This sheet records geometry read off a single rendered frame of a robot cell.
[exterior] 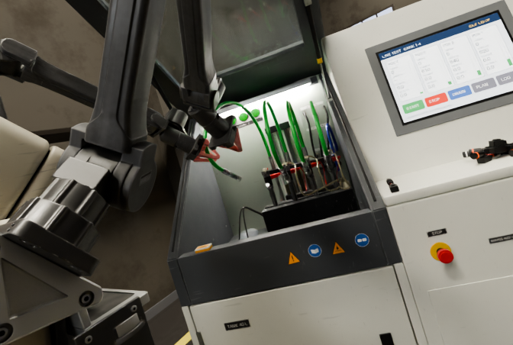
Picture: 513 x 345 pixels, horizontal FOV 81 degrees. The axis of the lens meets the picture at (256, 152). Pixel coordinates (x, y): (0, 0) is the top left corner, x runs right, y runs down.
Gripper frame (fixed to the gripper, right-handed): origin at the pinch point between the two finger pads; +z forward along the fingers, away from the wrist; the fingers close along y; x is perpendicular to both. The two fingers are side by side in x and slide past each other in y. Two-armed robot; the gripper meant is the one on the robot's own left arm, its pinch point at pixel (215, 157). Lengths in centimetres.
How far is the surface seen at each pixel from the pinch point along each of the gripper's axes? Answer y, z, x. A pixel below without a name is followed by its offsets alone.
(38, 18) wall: 166, -155, -137
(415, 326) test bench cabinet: -28, 64, 36
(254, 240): -8.8, 18.2, 24.6
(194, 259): 6.5, 6.2, 32.9
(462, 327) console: -36, 72, 33
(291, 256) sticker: -14.2, 28.8, 26.3
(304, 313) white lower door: -9, 40, 39
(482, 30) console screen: -61, 58, -56
